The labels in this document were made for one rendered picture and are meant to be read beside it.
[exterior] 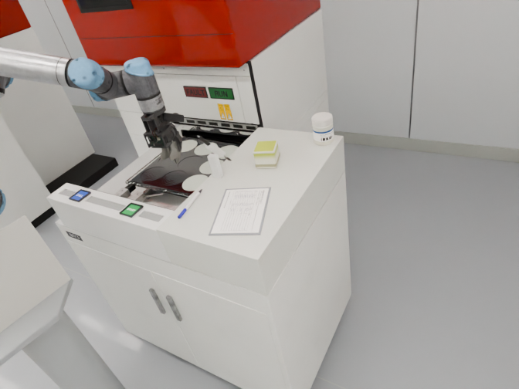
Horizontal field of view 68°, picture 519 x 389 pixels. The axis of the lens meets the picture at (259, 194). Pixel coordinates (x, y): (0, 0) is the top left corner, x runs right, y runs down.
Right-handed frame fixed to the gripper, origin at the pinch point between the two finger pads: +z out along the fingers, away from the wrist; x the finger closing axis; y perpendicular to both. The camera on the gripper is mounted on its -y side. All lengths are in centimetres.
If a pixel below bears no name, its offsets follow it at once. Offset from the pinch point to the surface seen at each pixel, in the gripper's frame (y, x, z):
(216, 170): 3.7, 17.0, 1.8
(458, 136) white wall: -168, 103, 87
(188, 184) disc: 0.1, 0.8, 11.3
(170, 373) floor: 30, -23, 101
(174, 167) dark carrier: -9.9, -10.7, 11.0
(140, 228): 28.8, 1.1, 6.4
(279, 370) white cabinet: 35, 39, 61
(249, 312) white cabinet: 35, 34, 31
